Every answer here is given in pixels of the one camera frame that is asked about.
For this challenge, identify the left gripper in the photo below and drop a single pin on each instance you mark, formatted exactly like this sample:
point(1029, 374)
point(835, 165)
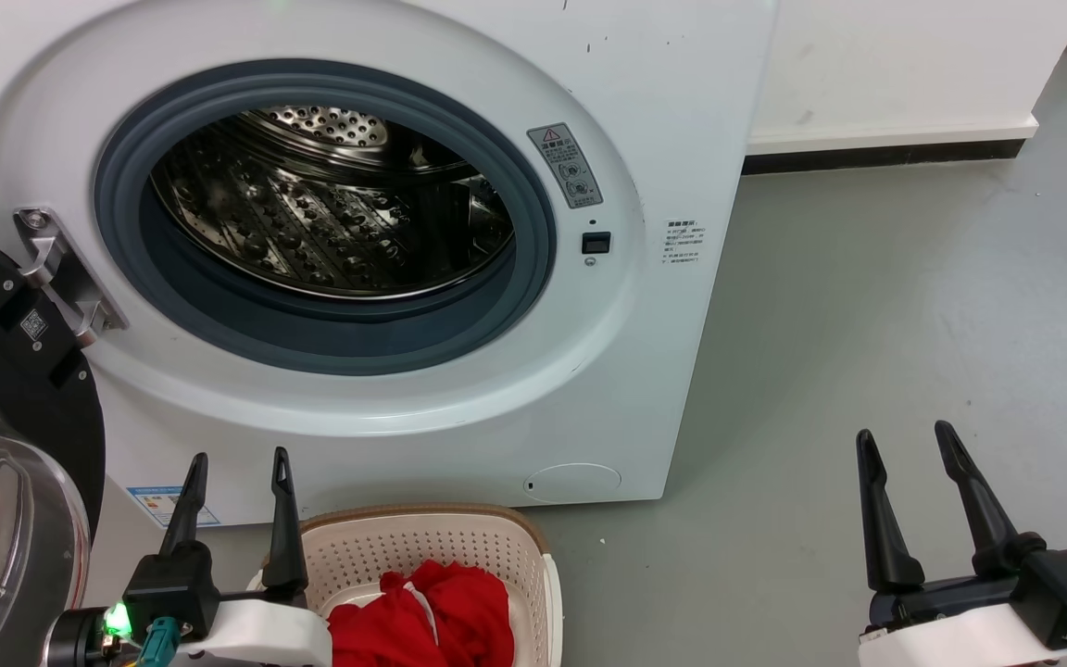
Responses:
point(172, 588)

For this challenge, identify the red garment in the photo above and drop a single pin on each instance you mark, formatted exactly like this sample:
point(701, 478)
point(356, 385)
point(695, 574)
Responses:
point(469, 611)

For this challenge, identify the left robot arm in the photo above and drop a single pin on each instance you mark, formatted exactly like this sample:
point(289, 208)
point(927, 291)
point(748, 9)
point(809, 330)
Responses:
point(80, 641)

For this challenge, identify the cream perforated laundry basket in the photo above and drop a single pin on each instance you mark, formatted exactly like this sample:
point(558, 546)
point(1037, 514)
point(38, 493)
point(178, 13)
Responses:
point(422, 542)

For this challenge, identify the stainless steel washing machine drum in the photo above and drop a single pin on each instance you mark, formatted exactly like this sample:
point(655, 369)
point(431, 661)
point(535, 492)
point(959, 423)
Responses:
point(311, 222)

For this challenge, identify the blue energy label sticker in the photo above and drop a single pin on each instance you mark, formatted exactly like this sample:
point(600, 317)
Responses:
point(149, 505)

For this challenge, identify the grey rubber door gasket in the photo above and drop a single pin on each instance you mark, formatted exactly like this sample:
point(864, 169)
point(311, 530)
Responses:
point(311, 338)

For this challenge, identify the metal door hinge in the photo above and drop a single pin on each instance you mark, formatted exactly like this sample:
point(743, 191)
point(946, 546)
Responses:
point(70, 283)

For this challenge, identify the oval filter cover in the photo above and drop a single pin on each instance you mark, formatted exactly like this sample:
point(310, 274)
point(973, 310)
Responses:
point(572, 484)

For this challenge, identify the white front-load washing machine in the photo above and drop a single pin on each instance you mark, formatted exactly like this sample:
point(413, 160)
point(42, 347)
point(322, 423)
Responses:
point(626, 371)

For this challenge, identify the white text label sticker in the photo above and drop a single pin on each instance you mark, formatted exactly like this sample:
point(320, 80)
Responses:
point(685, 243)

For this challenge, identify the black door latch socket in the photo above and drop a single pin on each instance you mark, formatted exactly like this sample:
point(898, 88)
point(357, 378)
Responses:
point(596, 243)

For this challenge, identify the grey warning sticker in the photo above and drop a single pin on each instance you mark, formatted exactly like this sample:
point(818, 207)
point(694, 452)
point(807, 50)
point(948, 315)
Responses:
point(566, 167)

